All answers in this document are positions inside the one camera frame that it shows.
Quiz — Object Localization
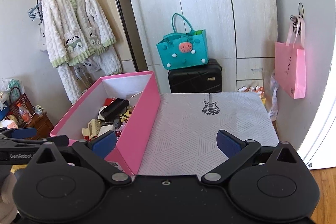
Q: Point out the black suitcase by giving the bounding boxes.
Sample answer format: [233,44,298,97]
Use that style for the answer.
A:
[167,59,222,93]

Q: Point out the white fleece bathrobe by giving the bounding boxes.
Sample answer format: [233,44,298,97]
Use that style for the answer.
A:
[42,0,122,104]

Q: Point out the black tray lid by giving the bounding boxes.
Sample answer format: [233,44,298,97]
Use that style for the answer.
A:
[100,98,129,121]

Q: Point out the cream hair claw clip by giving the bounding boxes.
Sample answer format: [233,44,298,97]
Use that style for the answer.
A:
[81,119,101,140]

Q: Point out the white wardrobe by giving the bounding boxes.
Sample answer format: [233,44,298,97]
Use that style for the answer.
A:
[118,0,277,93]

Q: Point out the pink paper bag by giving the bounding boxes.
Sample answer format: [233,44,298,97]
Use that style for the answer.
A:
[274,16,306,100]

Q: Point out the pink storage box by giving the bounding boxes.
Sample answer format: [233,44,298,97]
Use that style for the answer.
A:
[50,71,161,175]

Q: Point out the white charger cube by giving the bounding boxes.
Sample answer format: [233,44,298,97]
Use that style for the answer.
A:
[98,124,115,136]

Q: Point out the wooden side cabinet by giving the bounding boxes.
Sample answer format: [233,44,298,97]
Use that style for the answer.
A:
[25,112,54,140]

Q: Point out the white patterned table mat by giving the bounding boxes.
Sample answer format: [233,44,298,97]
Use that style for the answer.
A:
[138,92,278,177]

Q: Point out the red patterned envelope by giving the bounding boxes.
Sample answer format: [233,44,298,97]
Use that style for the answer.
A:
[103,98,116,106]

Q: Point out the teal felt tote bag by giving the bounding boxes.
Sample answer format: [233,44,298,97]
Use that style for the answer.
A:
[156,13,209,71]

